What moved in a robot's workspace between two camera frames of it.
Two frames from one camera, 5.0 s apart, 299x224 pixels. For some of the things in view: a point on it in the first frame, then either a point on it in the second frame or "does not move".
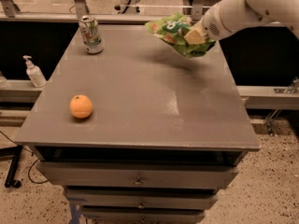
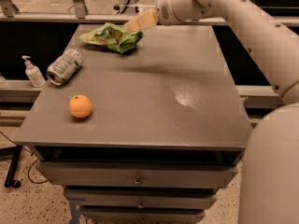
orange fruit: (80, 105) does not move
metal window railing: (9, 13) does not move
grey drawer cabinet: (138, 133) does not move
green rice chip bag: (172, 30) to (112, 35)
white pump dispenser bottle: (35, 73) does not move
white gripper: (212, 24) to (165, 10)
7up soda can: (90, 28) to (64, 66)
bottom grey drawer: (143, 215) does not move
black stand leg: (16, 153) does not move
